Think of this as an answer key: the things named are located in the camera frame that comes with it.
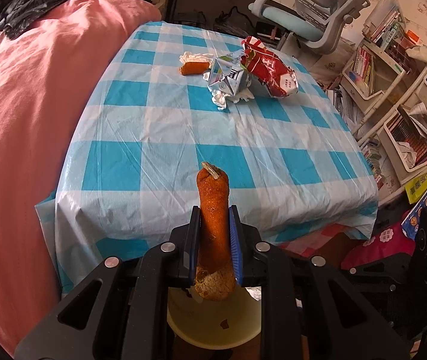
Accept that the crushed milk carton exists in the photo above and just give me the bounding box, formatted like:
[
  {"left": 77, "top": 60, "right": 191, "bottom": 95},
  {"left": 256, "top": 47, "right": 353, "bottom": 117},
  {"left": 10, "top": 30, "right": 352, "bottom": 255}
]
[{"left": 208, "top": 50, "right": 251, "bottom": 96}]

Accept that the pink bed quilt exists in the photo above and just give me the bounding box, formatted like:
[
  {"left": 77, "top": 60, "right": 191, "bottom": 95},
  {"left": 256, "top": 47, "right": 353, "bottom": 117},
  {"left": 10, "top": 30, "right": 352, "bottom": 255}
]
[{"left": 0, "top": 0, "right": 161, "bottom": 354}]

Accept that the white paper tote bag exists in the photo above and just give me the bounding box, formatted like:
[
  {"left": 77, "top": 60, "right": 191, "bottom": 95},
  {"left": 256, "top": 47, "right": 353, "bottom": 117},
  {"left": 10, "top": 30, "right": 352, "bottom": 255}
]
[{"left": 307, "top": 38, "right": 355, "bottom": 88}]

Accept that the white book shelf cart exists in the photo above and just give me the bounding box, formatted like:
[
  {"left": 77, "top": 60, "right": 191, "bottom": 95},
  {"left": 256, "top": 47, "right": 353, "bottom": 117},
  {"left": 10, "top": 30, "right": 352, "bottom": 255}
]
[{"left": 333, "top": 0, "right": 427, "bottom": 203}]

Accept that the red snack bag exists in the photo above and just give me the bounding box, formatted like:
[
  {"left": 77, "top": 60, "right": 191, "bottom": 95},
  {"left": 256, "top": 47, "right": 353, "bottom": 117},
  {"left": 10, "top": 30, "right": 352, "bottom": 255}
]
[{"left": 241, "top": 36, "right": 299, "bottom": 98}]

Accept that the yellow trash bin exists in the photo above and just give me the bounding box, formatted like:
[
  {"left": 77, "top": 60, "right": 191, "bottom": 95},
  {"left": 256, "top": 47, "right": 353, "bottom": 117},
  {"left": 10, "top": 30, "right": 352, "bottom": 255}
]
[{"left": 167, "top": 286, "right": 261, "bottom": 350}]

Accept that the blue checkered plastic tablecloth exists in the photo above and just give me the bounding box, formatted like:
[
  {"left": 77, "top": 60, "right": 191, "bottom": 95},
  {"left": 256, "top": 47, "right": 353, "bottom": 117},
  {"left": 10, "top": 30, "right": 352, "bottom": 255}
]
[{"left": 36, "top": 22, "right": 379, "bottom": 294}]

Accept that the grey blue office chair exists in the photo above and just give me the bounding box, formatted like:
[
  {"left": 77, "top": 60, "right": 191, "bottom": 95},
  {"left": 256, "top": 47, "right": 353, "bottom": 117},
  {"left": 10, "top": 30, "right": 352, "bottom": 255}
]
[{"left": 248, "top": 0, "right": 370, "bottom": 55}]

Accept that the white tissue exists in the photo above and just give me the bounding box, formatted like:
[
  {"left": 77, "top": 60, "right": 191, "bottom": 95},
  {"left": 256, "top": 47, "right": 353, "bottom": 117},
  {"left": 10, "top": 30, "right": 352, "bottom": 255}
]
[
  {"left": 179, "top": 51, "right": 213, "bottom": 64},
  {"left": 203, "top": 70, "right": 254, "bottom": 111}
]

